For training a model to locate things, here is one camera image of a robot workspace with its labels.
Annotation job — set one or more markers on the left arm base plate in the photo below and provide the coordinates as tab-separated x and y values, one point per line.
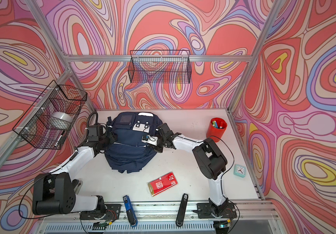
107	212

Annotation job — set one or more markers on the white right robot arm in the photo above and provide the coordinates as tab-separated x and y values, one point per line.
210	159

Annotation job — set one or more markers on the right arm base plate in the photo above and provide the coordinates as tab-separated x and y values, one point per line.
209	210

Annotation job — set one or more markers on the red packet with white label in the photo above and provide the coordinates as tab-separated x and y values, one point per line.
162	184

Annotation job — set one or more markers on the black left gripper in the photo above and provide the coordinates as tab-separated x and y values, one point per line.
110	135

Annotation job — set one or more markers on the blue stapler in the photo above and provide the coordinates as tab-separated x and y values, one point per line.
132	219

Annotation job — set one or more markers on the black wire basket on rear wall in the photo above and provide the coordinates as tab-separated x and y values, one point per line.
160	66

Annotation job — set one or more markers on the black marker in left basket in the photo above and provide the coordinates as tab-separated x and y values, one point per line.
58	142

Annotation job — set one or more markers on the red pen cup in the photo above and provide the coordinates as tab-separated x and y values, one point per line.
216	129

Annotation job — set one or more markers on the black stapler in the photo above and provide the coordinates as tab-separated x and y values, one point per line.
182	210

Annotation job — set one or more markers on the black wire basket on wall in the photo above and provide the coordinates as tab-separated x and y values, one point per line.
160	66
47	124

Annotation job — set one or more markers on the mint green small clock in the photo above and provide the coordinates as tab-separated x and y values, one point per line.
240	170

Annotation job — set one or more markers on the silver tape roll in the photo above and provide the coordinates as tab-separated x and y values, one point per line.
60	120

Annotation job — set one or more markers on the navy blue backpack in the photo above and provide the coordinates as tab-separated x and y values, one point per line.
129	153

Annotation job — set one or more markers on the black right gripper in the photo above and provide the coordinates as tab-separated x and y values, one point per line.
157	148

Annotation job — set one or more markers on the black wire basket on left wall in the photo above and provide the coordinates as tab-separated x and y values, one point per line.
47	124

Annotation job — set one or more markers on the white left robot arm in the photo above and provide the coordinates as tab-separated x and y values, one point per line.
56	192

